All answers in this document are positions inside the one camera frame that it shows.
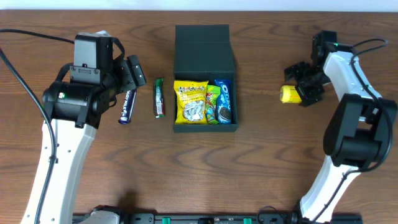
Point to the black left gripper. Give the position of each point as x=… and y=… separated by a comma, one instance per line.
x=136, y=72

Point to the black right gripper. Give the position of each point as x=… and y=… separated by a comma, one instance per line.
x=308, y=86

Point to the yellow candy bottle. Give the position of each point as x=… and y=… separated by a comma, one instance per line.
x=288, y=94

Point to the yellow Hacks candy bag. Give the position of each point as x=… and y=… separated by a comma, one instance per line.
x=191, y=98

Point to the blue Oreo cookie pack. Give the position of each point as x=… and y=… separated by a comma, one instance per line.
x=224, y=101

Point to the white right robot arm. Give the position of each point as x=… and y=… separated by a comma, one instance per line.
x=359, y=136

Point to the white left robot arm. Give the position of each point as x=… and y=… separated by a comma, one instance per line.
x=61, y=192

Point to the green red candy bar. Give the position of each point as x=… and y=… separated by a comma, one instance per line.
x=158, y=98

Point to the blue Dairy Milk chocolate bar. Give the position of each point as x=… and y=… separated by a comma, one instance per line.
x=128, y=106

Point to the black open box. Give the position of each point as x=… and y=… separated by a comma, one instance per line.
x=204, y=53

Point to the green Haribo gummy bag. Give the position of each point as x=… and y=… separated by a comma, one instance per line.
x=212, y=95

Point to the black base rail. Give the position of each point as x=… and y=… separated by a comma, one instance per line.
x=267, y=218

